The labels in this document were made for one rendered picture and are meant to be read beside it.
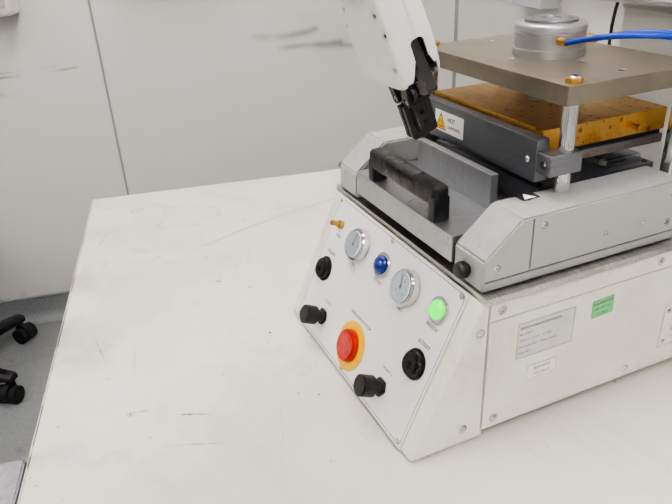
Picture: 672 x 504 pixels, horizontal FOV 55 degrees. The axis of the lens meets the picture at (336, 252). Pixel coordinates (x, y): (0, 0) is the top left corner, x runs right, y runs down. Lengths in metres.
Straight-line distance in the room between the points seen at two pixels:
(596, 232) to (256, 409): 0.42
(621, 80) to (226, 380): 0.56
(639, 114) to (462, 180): 0.20
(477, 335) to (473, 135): 0.24
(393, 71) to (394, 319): 0.27
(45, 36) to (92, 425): 1.62
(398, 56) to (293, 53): 1.65
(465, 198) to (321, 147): 1.66
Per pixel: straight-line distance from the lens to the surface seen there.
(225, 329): 0.93
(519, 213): 0.64
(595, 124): 0.74
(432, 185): 0.68
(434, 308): 0.67
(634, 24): 0.94
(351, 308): 0.81
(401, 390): 0.72
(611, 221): 0.72
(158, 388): 0.85
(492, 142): 0.74
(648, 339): 0.85
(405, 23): 0.64
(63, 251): 2.48
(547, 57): 0.77
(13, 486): 0.79
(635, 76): 0.71
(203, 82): 2.27
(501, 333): 0.67
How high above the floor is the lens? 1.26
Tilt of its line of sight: 27 degrees down
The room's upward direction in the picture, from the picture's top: 3 degrees counter-clockwise
